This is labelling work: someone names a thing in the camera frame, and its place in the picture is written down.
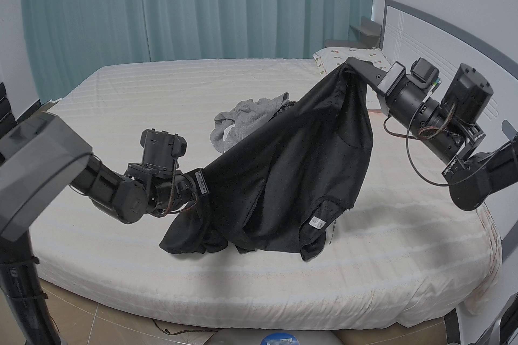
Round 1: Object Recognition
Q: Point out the black cable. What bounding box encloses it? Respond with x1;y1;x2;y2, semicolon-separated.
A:
151;318;217;337
384;120;456;187

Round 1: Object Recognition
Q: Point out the white printed pillow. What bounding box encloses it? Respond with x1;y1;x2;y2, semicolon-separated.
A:
313;47;392;77

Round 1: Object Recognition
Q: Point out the bed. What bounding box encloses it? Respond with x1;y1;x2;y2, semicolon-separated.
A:
24;0;518;330

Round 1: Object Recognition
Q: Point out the grey bedside table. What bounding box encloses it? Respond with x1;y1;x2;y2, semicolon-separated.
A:
325;19;383;50

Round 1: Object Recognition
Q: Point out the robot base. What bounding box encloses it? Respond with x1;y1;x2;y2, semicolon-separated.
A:
210;329;338;345

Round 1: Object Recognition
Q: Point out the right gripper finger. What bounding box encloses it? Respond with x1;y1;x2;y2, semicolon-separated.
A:
346;57;391;94

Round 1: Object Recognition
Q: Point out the pile of clothes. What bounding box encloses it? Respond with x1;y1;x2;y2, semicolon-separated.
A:
209;92;293;155

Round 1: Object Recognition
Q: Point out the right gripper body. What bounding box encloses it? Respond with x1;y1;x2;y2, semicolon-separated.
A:
377;61;442;136

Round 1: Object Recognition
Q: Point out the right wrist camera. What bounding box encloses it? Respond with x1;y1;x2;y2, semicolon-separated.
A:
410;57;441;90

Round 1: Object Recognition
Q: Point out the black T-shirt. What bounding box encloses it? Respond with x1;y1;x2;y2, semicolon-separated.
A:
158;64;375;263

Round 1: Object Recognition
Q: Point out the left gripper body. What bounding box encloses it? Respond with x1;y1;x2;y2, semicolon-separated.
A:
180;167;211;215

